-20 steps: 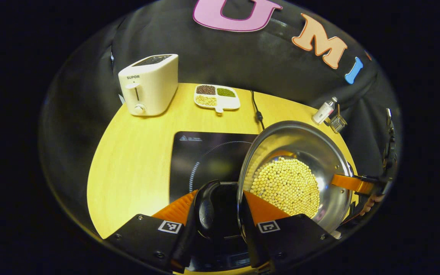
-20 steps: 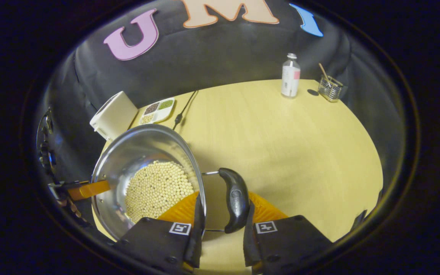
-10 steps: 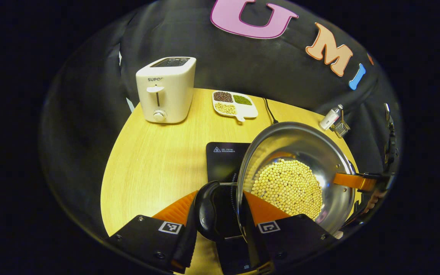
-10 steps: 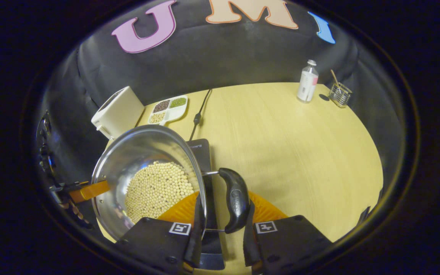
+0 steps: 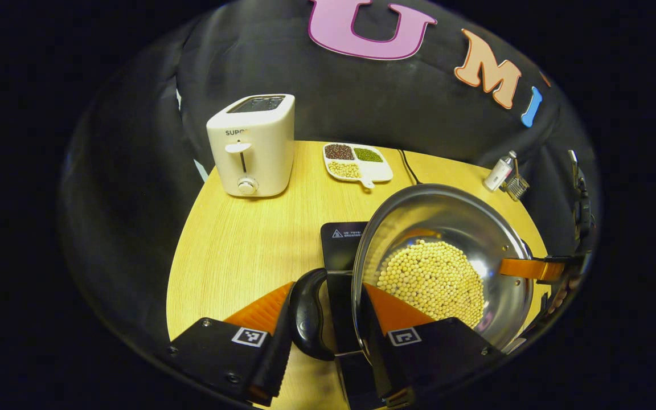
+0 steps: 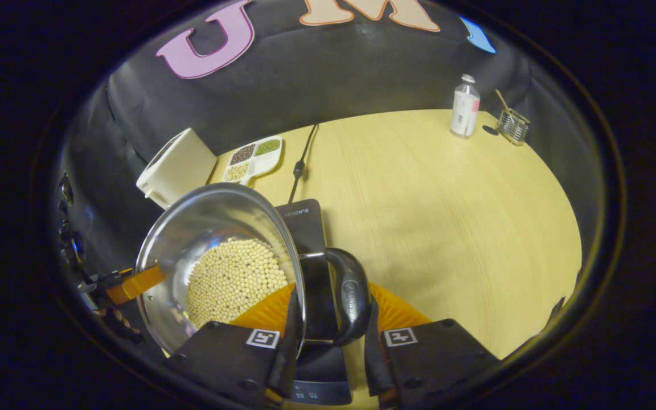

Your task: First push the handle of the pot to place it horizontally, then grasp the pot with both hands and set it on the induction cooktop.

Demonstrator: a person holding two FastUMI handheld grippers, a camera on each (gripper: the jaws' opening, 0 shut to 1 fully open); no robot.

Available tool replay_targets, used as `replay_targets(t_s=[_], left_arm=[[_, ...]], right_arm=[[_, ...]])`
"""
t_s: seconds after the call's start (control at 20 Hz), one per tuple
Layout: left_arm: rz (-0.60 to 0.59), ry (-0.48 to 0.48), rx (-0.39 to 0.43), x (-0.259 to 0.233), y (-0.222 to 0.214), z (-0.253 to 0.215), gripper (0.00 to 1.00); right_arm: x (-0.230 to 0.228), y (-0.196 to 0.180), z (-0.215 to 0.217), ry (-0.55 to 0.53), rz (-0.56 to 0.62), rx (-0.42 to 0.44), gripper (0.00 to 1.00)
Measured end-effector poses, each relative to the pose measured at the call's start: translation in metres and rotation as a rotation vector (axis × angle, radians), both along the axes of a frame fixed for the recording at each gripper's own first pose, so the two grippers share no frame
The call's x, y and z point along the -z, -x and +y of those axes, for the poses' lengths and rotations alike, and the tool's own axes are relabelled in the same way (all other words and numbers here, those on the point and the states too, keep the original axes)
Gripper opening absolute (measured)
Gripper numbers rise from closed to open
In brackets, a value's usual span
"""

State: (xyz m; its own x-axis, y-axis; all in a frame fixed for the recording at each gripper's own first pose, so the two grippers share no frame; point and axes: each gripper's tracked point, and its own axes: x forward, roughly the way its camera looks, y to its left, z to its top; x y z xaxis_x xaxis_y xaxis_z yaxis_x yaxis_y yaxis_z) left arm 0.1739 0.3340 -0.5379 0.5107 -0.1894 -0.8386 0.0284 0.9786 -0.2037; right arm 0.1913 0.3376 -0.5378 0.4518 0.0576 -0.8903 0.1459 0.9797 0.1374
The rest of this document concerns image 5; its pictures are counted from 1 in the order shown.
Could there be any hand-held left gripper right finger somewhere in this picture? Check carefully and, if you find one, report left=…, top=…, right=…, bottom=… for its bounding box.
left=358, top=282, right=503, bottom=408

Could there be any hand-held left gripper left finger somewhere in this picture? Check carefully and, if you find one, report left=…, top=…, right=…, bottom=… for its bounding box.
left=167, top=281, right=296, bottom=407

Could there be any pile of yellow soybeans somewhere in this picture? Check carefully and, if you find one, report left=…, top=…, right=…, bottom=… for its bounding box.
left=376, top=239, right=485, bottom=328

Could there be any steel pot with black handle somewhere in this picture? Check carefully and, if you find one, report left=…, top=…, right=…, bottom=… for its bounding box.
left=288, top=183, right=534, bottom=362

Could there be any black induction cooktop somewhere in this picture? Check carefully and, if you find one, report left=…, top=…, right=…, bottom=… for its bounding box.
left=321, top=221, right=388, bottom=410

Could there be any webcam on black stand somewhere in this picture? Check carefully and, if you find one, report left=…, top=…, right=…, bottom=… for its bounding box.
left=567, top=149, right=596, bottom=243

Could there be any glass holder with sticks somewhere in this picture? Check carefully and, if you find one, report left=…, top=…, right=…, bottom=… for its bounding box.
left=503, top=159, right=530, bottom=202

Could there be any small white bottle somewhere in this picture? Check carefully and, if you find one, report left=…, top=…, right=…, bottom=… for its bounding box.
left=483, top=150, right=518, bottom=192

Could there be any white toaster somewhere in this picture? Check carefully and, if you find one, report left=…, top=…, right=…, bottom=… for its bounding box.
left=206, top=94, right=296, bottom=199

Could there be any white divided bean plate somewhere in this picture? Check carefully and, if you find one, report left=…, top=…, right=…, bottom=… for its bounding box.
left=322, top=142, right=394, bottom=189

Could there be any black backdrop cloth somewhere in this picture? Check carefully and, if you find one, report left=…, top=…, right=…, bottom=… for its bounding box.
left=59, top=0, right=597, bottom=365

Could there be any black power cable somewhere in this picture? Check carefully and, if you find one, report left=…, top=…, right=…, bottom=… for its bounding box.
left=397, top=149, right=422, bottom=186

